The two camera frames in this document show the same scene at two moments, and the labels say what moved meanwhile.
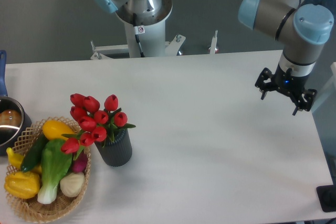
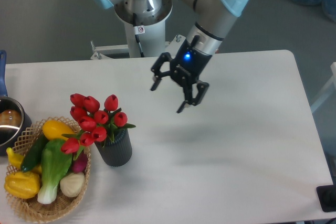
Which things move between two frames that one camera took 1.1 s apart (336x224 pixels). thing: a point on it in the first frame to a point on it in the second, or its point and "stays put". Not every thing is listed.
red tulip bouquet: (95, 126) stays put
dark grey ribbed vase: (118, 153) stays put
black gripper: (294, 85) to (187, 68)
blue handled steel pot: (14, 122) stays put
